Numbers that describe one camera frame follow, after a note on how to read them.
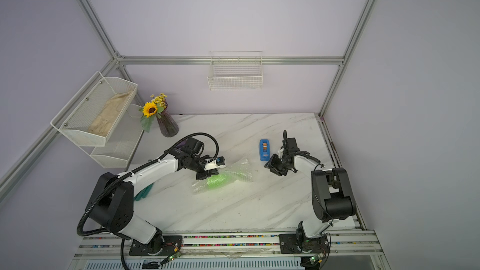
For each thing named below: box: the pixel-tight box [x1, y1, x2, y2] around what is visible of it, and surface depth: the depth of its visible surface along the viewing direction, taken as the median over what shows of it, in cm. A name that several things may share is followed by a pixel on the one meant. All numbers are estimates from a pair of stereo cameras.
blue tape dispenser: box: [259, 138, 270, 162], surface depth 102 cm
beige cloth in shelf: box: [88, 90, 134, 137], surface depth 81 cm
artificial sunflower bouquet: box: [138, 93, 168, 133], surface depth 92 cm
